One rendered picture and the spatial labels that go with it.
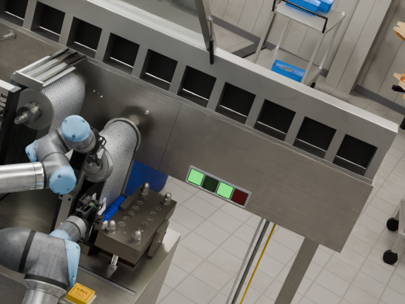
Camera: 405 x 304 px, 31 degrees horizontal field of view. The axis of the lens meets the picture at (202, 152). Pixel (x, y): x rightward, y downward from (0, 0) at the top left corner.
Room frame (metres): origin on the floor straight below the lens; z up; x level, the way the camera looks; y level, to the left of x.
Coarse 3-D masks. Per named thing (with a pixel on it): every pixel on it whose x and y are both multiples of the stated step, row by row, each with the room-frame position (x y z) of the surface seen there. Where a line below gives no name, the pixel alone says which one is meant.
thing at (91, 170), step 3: (87, 165) 2.11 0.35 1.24; (99, 165) 2.10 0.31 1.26; (84, 168) 2.10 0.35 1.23; (87, 168) 2.10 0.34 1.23; (90, 168) 2.10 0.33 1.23; (93, 168) 2.10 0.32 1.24; (96, 168) 2.10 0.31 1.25; (99, 168) 2.10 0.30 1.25; (84, 171) 2.10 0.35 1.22; (87, 171) 2.10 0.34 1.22; (90, 171) 2.10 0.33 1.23; (93, 171) 2.10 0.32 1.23; (96, 171) 2.10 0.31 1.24
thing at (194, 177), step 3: (192, 171) 2.40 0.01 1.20; (195, 171) 2.40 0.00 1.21; (192, 174) 2.40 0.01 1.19; (195, 174) 2.40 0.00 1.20; (198, 174) 2.39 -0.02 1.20; (201, 174) 2.39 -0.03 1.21; (189, 177) 2.40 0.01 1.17; (192, 177) 2.40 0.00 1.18; (195, 177) 2.39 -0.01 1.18; (198, 177) 2.39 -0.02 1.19; (201, 177) 2.39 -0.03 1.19; (189, 180) 2.40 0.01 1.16; (192, 180) 2.40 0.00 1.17; (195, 180) 2.39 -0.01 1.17; (198, 180) 2.39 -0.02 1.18; (195, 183) 2.39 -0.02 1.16; (198, 183) 2.39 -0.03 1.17
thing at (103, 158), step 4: (104, 156) 2.11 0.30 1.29; (104, 160) 2.11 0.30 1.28; (104, 164) 2.11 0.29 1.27; (104, 168) 2.11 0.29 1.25; (84, 172) 2.12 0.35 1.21; (100, 172) 2.11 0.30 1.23; (104, 172) 2.11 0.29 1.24; (88, 176) 2.11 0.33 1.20; (92, 176) 2.11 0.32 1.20; (96, 176) 2.11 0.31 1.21; (100, 176) 2.11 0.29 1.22
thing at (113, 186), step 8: (128, 160) 2.32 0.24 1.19; (120, 168) 2.24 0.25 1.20; (112, 176) 2.17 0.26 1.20; (120, 176) 2.27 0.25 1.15; (104, 184) 2.12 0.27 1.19; (112, 184) 2.20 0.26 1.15; (120, 184) 2.31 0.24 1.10; (104, 192) 2.14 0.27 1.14; (112, 192) 2.24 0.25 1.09; (120, 192) 2.34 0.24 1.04; (112, 200) 2.27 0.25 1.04
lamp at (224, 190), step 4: (220, 184) 2.38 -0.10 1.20; (224, 184) 2.38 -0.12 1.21; (220, 188) 2.38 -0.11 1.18; (224, 188) 2.38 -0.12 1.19; (228, 188) 2.37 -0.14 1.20; (232, 188) 2.37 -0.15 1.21; (220, 192) 2.38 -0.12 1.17; (224, 192) 2.38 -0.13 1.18; (228, 192) 2.37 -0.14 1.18; (224, 196) 2.38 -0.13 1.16; (228, 196) 2.37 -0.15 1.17
